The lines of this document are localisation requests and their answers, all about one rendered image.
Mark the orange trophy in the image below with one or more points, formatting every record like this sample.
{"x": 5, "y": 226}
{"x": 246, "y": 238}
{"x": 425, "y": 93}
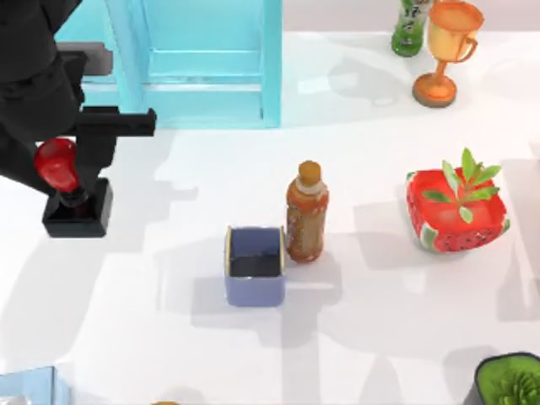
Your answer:
{"x": 447, "y": 38}

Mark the dark pot with green plant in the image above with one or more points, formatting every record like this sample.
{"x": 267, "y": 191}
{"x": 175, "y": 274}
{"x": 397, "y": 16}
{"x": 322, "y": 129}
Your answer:
{"x": 508, "y": 379}

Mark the pale blue box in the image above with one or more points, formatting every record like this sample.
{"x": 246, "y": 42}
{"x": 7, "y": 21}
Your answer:
{"x": 29, "y": 386}

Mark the blue square cup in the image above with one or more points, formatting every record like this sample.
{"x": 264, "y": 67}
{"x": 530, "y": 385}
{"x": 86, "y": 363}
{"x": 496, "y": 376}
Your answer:
{"x": 255, "y": 289}

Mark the light blue rack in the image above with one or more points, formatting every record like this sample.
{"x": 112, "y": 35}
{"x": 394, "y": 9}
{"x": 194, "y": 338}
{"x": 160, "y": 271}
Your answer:
{"x": 202, "y": 63}

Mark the brown round thing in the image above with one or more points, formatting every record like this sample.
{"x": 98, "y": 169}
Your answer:
{"x": 165, "y": 403}

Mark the pale grey rounded box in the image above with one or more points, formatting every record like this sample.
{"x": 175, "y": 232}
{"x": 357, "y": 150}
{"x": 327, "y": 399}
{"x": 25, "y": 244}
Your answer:
{"x": 98, "y": 59}

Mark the red watermelon plant pot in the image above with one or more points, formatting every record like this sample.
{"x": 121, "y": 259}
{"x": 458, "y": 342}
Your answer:
{"x": 460, "y": 228}

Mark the green bottle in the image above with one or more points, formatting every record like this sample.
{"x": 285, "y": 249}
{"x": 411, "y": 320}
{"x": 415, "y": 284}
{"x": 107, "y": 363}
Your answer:
{"x": 407, "y": 29}

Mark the brown bottle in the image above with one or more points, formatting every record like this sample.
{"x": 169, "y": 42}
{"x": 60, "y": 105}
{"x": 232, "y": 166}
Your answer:
{"x": 304, "y": 219}

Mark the red seal with black base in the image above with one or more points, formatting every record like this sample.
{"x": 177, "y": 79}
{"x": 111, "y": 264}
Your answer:
{"x": 57, "y": 166}

